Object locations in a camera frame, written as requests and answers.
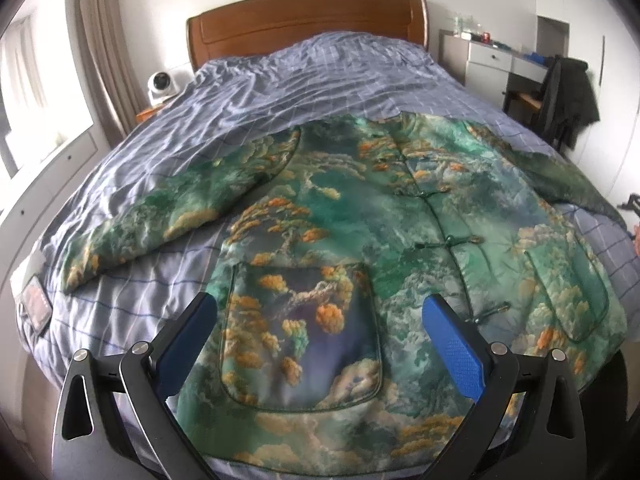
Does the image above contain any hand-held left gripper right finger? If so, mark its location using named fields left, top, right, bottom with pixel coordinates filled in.
left=421, top=294, right=588, bottom=480

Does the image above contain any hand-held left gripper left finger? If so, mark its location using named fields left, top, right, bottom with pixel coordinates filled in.
left=52, top=291, right=221, bottom=480

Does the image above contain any green cloud print jacket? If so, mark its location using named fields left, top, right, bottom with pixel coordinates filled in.
left=60, top=112, right=630, bottom=471

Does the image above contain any wooden chair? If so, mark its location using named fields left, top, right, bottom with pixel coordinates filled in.
left=502, top=90, right=545, bottom=127

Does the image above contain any black coat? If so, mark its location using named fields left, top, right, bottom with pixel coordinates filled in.
left=537, top=56, right=601, bottom=150

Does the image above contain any blue plaid bed sheet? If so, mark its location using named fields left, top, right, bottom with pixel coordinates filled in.
left=17, top=31, right=640, bottom=480

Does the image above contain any white wardrobe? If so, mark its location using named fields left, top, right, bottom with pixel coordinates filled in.
left=532, top=10, right=640, bottom=201

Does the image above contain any white desk with drawers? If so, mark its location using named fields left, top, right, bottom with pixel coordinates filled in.
left=438, top=27, right=551, bottom=111

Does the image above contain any window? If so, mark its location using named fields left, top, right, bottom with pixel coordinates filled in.
left=0, top=10, right=96, bottom=181

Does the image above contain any beige curtain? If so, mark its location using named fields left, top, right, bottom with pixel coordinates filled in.
left=65, top=0, right=146, bottom=146

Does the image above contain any wooden bed headboard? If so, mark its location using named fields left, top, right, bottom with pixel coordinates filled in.
left=186, top=0, right=431, bottom=73

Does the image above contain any white security camera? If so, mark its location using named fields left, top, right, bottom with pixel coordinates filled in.
left=146, top=71, right=182, bottom=107

